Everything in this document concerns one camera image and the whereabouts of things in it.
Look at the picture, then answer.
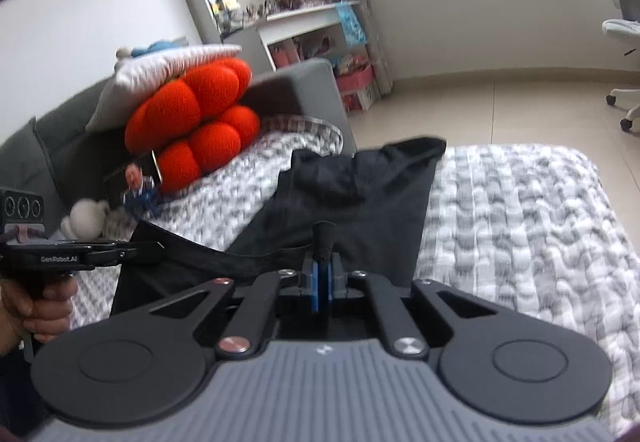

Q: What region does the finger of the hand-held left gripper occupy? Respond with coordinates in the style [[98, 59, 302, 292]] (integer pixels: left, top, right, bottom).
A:
[[92, 241, 166, 269]]

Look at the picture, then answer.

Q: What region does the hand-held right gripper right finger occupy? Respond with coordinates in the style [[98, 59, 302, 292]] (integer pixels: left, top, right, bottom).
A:
[[325, 254, 496, 359]]

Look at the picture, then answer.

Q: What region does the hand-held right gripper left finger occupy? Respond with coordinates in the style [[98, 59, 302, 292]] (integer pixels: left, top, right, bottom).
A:
[[147, 258, 322, 360]]

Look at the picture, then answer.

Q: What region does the black t-shirt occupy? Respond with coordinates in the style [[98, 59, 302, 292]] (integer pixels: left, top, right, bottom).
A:
[[110, 137, 447, 317]]

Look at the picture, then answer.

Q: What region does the person's left forearm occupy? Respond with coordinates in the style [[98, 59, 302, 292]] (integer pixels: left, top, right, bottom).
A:
[[0, 352, 46, 438]]

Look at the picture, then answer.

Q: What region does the person's left hand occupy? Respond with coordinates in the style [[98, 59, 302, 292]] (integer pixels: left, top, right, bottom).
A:
[[0, 276, 80, 357]]

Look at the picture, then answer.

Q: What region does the white plush toy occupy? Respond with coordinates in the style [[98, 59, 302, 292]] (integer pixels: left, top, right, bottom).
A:
[[60, 198, 111, 240]]

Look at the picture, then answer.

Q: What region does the smartphone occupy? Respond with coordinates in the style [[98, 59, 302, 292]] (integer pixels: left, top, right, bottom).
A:
[[102, 151, 165, 213]]

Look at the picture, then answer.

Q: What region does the red plush cushion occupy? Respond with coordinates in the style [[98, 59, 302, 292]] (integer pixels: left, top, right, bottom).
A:
[[124, 58, 262, 193]]

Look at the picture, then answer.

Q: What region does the white pillow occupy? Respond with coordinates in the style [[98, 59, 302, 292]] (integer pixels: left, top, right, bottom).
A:
[[85, 44, 242, 133]]

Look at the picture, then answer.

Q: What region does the grey quilted blanket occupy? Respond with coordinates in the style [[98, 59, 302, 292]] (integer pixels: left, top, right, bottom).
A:
[[65, 114, 640, 423]]

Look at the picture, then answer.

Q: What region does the pink basket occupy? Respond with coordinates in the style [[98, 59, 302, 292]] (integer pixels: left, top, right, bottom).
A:
[[334, 64, 376, 95]]

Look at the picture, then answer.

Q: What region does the blue plush toy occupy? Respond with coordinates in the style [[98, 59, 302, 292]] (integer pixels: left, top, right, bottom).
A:
[[116, 38, 188, 60]]

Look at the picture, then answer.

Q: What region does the blue patterned hanging bag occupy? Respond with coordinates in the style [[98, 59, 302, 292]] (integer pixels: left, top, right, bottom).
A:
[[334, 2, 368, 47]]

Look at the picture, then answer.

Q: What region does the white bookshelf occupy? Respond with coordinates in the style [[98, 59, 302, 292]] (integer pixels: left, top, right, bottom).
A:
[[157, 0, 396, 113]]

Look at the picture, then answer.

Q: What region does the row of shelf figurines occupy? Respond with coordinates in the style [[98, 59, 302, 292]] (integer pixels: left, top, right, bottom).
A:
[[200, 0, 331, 35]]

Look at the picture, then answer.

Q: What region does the grey office chair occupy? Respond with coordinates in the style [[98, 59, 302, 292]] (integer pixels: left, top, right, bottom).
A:
[[590, 0, 640, 135]]

